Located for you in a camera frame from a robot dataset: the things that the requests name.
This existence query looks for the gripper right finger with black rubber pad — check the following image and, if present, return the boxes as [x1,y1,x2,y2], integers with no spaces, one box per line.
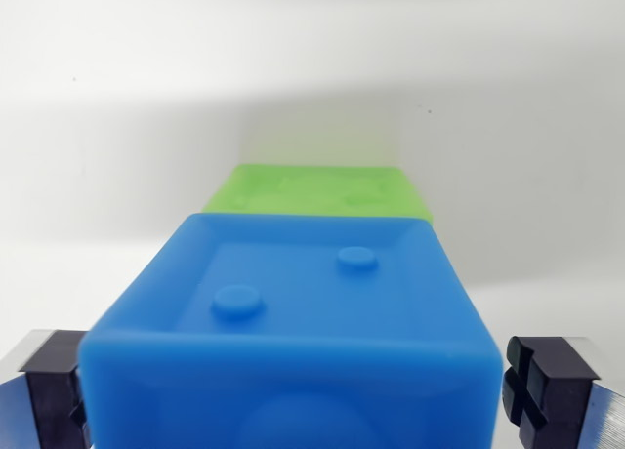
[498,334,625,449]

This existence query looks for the gripper left finger with black rubber pad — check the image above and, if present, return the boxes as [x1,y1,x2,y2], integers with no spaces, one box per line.
[0,328,95,449]

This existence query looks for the blue cube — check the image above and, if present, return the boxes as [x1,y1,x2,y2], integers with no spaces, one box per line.
[78,211,505,449]

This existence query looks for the green cube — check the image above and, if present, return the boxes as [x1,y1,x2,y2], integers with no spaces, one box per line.
[200,162,436,226]

